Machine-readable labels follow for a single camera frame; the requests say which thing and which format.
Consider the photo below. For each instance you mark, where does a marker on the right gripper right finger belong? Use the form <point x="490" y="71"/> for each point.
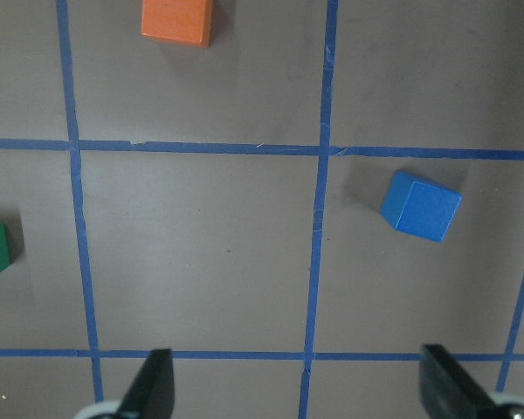
<point x="446" y="390"/>

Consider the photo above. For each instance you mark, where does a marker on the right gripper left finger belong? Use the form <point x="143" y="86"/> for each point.
<point x="152" y="392"/>

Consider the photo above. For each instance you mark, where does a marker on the blue wooden block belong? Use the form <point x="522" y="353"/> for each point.
<point x="419" y="206"/>

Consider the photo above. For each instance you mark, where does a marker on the orange wooden block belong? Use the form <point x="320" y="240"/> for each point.
<point x="181" y="22"/>

